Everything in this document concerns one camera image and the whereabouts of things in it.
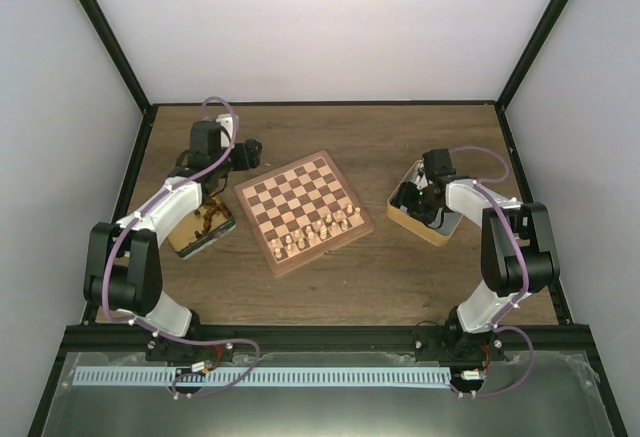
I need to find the black mounting rail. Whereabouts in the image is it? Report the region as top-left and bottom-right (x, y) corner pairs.
(64, 324), (596, 363)

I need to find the black enclosure frame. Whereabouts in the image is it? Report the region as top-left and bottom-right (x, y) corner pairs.
(29, 0), (627, 436)

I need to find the gold tin with dark pieces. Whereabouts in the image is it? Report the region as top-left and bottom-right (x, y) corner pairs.
(167, 196), (236, 259)

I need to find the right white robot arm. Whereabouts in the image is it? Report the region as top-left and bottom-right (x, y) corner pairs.
(387, 149), (560, 360)

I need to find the light blue slotted strip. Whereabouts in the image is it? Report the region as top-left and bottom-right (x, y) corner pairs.
(72, 366), (451, 389)

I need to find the wooden chessboard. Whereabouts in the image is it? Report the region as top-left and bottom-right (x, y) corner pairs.
(234, 150), (374, 277)

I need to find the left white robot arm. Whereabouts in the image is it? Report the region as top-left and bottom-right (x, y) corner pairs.
(83, 113), (262, 361)

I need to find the light wooden chess piece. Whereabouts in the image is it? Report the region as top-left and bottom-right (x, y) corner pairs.
(305, 225), (316, 245)

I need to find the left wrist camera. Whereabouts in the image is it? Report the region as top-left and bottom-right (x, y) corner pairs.
(215, 113), (239, 149)

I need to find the cream tin with light pieces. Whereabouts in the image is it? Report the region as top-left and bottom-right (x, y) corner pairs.
(386, 160), (462, 246)

